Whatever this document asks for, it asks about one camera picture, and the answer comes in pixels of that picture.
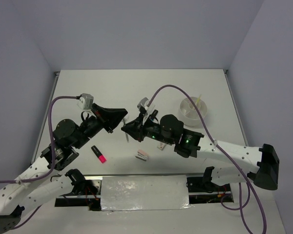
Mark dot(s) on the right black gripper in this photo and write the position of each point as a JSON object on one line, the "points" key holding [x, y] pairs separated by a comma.
{"points": [[136, 128]]}

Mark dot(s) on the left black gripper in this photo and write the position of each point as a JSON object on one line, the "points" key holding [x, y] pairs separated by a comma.
{"points": [[110, 119]]}

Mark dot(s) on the silver green pen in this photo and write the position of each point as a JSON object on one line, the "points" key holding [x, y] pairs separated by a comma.
{"points": [[126, 134]]}

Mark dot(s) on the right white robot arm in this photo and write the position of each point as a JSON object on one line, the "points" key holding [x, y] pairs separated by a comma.
{"points": [[260, 165]]}

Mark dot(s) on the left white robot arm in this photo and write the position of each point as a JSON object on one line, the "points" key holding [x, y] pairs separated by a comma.
{"points": [[39, 183]]}

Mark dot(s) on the white red small box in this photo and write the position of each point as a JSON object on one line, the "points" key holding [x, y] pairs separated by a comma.
{"points": [[161, 146]]}

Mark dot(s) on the pink black highlighter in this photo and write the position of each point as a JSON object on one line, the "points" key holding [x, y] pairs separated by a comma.
{"points": [[98, 154]]}

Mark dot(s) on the white round divided container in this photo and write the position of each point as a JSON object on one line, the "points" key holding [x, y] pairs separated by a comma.
{"points": [[188, 114]]}

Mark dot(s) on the silver foil cover plate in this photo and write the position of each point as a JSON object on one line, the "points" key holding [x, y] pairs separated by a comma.
{"points": [[141, 193]]}

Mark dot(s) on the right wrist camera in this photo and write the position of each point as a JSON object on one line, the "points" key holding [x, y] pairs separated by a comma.
{"points": [[146, 109]]}

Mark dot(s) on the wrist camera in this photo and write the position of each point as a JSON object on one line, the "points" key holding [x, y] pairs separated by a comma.
{"points": [[146, 109], [85, 101]]}

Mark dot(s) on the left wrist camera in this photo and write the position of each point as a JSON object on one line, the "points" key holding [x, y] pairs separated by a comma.
{"points": [[85, 101]]}

